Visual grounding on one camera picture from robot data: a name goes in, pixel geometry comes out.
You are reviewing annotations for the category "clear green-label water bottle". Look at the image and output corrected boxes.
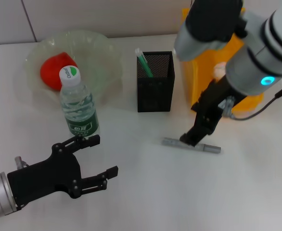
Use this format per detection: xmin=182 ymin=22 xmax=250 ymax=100
xmin=59 ymin=65 xmax=101 ymax=139

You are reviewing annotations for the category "right wrist camera housing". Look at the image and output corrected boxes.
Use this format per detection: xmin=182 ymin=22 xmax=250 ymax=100
xmin=174 ymin=0 xmax=249 ymax=62

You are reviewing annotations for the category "black mesh pen holder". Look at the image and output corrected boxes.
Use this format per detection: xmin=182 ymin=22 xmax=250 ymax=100
xmin=136 ymin=51 xmax=176 ymax=113

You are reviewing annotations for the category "pale green glass fruit plate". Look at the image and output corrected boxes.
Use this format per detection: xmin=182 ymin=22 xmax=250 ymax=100
xmin=25 ymin=30 xmax=124 ymax=106

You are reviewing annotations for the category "right wrist cable with plug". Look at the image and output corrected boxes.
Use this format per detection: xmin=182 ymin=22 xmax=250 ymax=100
xmin=219 ymin=79 xmax=282 ymax=121

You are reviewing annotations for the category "green pen with white cap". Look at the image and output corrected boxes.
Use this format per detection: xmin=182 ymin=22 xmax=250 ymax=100
xmin=134 ymin=47 xmax=154 ymax=78

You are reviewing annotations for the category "silver marker pen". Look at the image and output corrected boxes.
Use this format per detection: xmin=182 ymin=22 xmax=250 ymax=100
xmin=162 ymin=137 xmax=222 ymax=154

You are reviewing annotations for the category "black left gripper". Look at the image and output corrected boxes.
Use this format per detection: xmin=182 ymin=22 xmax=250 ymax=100
xmin=7 ymin=134 xmax=119 ymax=210

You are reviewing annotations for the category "white paper ball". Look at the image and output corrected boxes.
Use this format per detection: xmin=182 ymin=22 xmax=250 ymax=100
xmin=212 ymin=62 xmax=227 ymax=79

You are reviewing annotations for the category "yellow plastic bin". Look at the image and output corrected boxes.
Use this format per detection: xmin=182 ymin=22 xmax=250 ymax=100
xmin=181 ymin=8 xmax=265 ymax=113

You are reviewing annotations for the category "left wrist cable with plug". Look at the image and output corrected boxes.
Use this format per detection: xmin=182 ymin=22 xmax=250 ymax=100
xmin=14 ymin=155 xmax=29 ymax=169

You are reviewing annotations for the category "red-orange orange fruit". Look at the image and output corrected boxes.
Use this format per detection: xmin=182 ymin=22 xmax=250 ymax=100
xmin=39 ymin=51 xmax=78 ymax=91

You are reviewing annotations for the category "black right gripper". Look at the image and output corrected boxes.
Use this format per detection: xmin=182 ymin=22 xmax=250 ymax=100
xmin=179 ymin=76 xmax=232 ymax=148

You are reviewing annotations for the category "wrist cable with plug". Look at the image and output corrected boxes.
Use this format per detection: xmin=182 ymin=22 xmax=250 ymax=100
xmin=14 ymin=155 xmax=29 ymax=169
xmin=219 ymin=79 xmax=282 ymax=121

